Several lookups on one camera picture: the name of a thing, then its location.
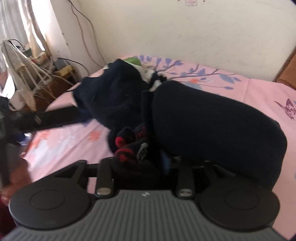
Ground small wall sticker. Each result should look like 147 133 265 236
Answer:
185 0 197 6

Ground pink floral bed sheet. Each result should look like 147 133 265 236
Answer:
25 55 295 238

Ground brown perforated cushion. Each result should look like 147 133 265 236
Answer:
273 47 296 90

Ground white window curtain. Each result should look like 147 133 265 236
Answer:
1 1 51 56

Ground black red horse-pattern sweater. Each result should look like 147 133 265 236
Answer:
114 81 287 189

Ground grey wall cables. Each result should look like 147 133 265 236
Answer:
67 0 107 70

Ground green object behind clothes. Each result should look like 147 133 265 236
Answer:
124 56 142 66

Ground black clothes pile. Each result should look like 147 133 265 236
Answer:
73 59 167 131

